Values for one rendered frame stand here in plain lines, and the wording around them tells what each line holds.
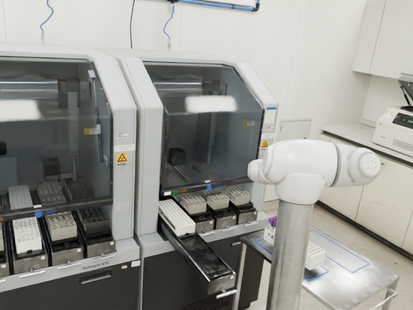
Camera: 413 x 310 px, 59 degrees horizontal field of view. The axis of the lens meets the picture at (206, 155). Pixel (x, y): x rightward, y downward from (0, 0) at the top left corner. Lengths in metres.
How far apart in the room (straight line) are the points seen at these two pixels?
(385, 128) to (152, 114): 2.49
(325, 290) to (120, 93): 1.25
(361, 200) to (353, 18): 1.83
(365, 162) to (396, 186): 2.66
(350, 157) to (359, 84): 3.42
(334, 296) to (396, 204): 2.17
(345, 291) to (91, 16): 2.25
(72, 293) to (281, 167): 1.28
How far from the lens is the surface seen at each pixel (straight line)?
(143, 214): 1.96
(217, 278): 1.65
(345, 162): 1.08
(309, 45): 3.82
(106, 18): 2.80
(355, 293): 1.76
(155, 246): 1.98
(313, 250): 1.76
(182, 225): 1.89
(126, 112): 1.73
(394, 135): 3.69
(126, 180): 1.84
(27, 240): 1.82
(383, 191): 3.81
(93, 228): 1.89
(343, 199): 4.11
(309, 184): 1.06
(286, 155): 1.04
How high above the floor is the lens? 1.82
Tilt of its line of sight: 19 degrees down
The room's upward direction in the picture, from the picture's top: 5 degrees clockwise
